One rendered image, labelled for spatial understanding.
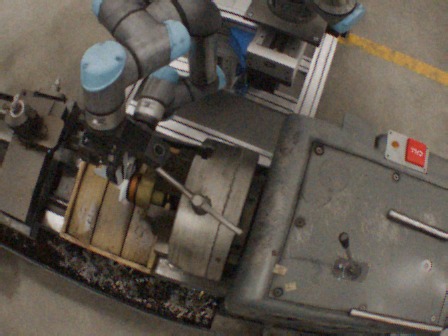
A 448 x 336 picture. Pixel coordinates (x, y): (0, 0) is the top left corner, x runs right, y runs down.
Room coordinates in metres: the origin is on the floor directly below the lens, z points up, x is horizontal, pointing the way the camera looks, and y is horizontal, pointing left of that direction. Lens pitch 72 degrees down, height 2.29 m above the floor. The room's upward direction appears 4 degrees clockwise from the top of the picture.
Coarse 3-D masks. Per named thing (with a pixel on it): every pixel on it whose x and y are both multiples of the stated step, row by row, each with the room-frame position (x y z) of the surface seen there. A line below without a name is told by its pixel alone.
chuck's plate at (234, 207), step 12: (252, 156) 0.39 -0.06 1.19; (240, 168) 0.35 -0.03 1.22; (252, 168) 0.36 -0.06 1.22; (240, 180) 0.33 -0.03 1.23; (240, 192) 0.30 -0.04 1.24; (228, 204) 0.27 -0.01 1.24; (240, 204) 0.27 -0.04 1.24; (228, 216) 0.25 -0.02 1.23; (240, 216) 0.25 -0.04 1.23; (228, 228) 0.23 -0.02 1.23; (216, 240) 0.20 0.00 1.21; (228, 240) 0.20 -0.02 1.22; (216, 252) 0.18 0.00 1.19; (228, 252) 0.18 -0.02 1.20; (216, 264) 0.15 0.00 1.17; (216, 276) 0.13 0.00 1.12
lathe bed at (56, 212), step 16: (0, 112) 0.62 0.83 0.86; (0, 128) 0.56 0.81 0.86; (0, 144) 0.53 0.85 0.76; (0, 160) 0.47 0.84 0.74; (64, 160) 0.46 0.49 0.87; (80, 160) 0.46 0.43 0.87; (64, 176) 0.41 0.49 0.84; (64, 192) 0.36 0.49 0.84; (48, 208) 0.30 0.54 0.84; (64, 208) 0.31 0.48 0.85; (176, 208) 0.37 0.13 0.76; (48, 224) 0.24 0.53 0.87; (160, 256) 0.21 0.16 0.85; (160, 272) 0.16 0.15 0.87; (176, 272) 0.16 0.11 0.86; (224, 272) 0.18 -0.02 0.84; (208, 288) 0.12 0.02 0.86; (224, 288) 0.13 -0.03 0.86
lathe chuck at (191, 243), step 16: (208, 144) 0.41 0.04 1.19; (224, 144) 0.42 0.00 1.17; (208, 160) 0.37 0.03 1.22; (224, 160) 0.37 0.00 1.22; (192, 176) 0.32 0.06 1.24; (208, 176) 0.33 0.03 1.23; (224, 176) 0.33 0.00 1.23; (208, 192) 0.29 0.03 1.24; (224, 192) 0.30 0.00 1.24; (192, 208) 0.26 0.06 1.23; (176, 224) 0.23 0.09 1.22; (192, 224) 0.23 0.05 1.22; (208, 224) 0.23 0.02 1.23; (176, 240) 0.20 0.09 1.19; (192, 240) 0.20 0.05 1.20; (208, 240) 0.20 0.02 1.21; (176, 256) 0.17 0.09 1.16; (192, 256) 0.17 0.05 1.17; (208, 256) 0.17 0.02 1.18; (192, 272) 0.14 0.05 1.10
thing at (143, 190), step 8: (136, 176) 0.35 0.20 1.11; (144, 176) 0.35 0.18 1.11; (152, 176) 0.36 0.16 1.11; (128, 184) 0.33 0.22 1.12; (136, 184) 0.33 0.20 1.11; (144, 184) 0.33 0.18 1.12; (152, 184) 0.33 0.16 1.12; (128, 192) 0.31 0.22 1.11; (136, 192) 0.31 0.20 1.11; (144, 192) 0.31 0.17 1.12; (152, 192) 0.32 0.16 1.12; (160, 192) 0.32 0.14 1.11; (128, 200) 0.30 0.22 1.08; (136, 200) 0.30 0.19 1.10; (144, 200) 0.30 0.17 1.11; (152, 200) 0.30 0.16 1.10; (160, 200) 0.30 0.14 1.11; (144, 208) 0.28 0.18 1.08
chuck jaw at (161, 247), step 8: (152, 208) 0.28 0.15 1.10; (160, 208) 0.28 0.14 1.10; (152, 216) 0.26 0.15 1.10; (160, 216) 0.27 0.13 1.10; (168, 216) 0.27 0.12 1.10; (152, 224) 0.24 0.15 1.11; (160, 224) 0.25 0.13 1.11; (168, 224) 0.25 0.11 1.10; (152, 232) 0.23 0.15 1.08; (160, 232) 0.23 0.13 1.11; (168, 232) 0.23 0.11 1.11; (160, 240) 0.21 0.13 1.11; (168, 240) 0.21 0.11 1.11; (160, 248) 0.19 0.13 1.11; (168, 248) 0.19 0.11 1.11; (176, 264) 0.16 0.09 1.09
